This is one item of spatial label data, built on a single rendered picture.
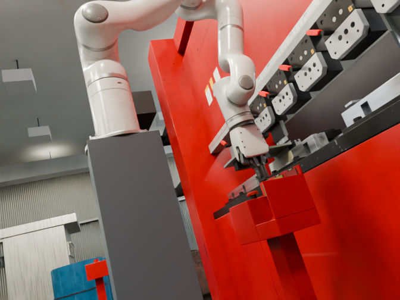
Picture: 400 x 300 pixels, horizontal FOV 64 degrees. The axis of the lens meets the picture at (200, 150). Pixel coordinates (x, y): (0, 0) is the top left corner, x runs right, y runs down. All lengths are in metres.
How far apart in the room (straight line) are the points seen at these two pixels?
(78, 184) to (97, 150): 10.34
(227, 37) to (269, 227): 0.61
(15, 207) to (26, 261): 5.80
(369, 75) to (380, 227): 0.97
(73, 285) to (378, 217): 3.37
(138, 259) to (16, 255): 4.84
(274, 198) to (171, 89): 1.70
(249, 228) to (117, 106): 0.52
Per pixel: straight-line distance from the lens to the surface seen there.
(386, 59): 1.73
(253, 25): 1.57
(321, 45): 1.24
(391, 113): 0.87
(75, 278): 3.91
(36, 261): 5.50
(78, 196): 11.04
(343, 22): 1.12
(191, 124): 2.36
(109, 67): 0.95
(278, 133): 1.52
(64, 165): 9.83
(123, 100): 0.90
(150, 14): 1.11
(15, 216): 11.15
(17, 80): 5.97
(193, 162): 2.25
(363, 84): 1.82
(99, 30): 0.98
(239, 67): 0.96
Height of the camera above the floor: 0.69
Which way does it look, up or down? 16 degrees up
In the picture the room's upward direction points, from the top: 16 degrees counter-clockwise
